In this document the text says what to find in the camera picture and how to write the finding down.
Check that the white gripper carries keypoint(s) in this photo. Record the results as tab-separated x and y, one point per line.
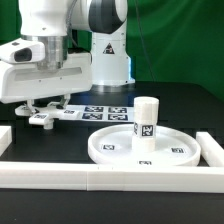
24	82

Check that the white cross table base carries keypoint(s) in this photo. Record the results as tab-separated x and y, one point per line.
45	116

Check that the white round table top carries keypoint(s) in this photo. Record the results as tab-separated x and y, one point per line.
118	145

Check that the white marker sheet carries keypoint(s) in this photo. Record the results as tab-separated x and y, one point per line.
98	113

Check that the white left fence block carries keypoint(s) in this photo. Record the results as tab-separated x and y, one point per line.
5	138

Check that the white front fence bar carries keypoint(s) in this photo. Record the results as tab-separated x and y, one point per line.
108	178

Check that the white fence bar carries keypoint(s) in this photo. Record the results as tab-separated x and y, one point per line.
108	178
211	151

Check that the white right fence bar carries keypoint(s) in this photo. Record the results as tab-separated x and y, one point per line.
211	151

